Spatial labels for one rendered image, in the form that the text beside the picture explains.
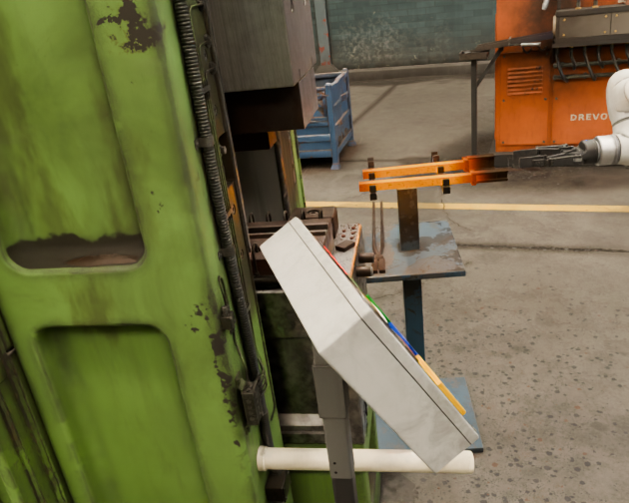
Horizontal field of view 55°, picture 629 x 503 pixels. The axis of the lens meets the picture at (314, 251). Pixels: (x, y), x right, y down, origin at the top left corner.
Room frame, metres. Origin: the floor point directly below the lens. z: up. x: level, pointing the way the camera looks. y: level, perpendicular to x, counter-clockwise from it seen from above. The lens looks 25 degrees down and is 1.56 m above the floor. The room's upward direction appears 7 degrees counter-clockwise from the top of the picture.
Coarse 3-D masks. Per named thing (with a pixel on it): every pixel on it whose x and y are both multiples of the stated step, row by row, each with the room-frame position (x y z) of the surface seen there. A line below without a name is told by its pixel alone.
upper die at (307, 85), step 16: (304, 80) 1.29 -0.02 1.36; (240, 96) 1.26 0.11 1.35; (256, 96) 1.25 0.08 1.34; (272, 96) 1.25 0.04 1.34; (288, 96) 1.24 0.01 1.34; (304, 96) 1.27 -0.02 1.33; (240, 112) 1.26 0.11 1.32; (256, 112) 1.26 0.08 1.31; (272, 112) 1.25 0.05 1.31; (288, 112) 1.24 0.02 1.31; (304, 112) 1.25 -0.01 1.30; (240, 128) 1.26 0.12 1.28; (256, 128) 1.26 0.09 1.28; (272, 128) 1.25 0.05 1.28; (288, 128) 1.24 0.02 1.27; (304, 128) 1.24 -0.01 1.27
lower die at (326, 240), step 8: (248, 224) 1.46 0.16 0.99; (256, 224) 1.46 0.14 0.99; (264, 224) 1.45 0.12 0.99; (272, 224) 1.44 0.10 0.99; (280, 224) 1.44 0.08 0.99; (304, 224) 1.40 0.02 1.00; (312, 224) 1.39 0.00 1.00; (320, 224) 1.38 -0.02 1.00; (328, 224) 1.40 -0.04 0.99; (312, 232) 1.34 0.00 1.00; (320, 232) 1.33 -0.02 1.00; (328, 232) 1.38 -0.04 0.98; (256, 240) 1.36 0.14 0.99; (264, 240) 1.35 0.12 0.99; (320, 240) 1.31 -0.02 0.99; (328, 240) 1.37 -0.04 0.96; (328, 248) 1.35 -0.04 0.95; (256, 256) 1.28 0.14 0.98; (264, 256) 1.28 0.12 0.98; (264, 264) 1.26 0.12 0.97; (264, 272) 1.26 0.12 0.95; (272, 272) 1.26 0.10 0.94
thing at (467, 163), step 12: (468, 156) 1.80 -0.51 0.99; (480, 156) 1.79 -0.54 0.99; (492, 156) 1.78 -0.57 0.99; (384, 168) 1.83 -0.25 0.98; (396, 168) 1.81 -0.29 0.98; (408, 168) 1.80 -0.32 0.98; (420, 168) 1.79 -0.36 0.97; (432, 168) 1.79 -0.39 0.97; (444, 168) 1.79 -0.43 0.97; (456, 168) 1.78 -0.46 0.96; (468, 168) 1.77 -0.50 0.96; (480, 168) 1.79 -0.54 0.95; (492, 168) 1.78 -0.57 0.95
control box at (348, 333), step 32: (288, 224) 0.93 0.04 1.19; (288, 256) 0.83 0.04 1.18; (320, 256) 0.77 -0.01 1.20; (288, 288) 0.75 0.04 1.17; (320, 288) 0.70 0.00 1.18; (352, 288) 0.66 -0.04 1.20; (320, 320) 0.64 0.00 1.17; (352, 320) 0.61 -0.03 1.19; (384, 320) 0.66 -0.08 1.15; (320, 352) 0.59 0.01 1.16; (352, 352) 0.60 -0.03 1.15; (384, 352) 0.61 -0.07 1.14; (352, 384) 0.60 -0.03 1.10; (384, 384) 0.61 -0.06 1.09; (416, 384) 0.62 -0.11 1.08; (384, 416) 0.61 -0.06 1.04; (416, 416) 0.62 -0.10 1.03; (448, 416) 0.63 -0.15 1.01; (416, 448) 0.62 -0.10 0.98; (448, 448) 0.63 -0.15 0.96
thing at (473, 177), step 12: (504, 168) 1.67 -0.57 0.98; (384, 180) 1.71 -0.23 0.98; (396, 180) 1.70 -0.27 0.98; (408, 180) 1.68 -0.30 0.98; (420, 180) 1.67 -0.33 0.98; (432, 180) 1.67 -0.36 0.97; (456, 180) 1.66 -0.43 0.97; (468, 180) 1.66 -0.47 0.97; (480, 180) 1.66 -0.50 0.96; (492, 180) 1.65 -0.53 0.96; (504, 180) 1.64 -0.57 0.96
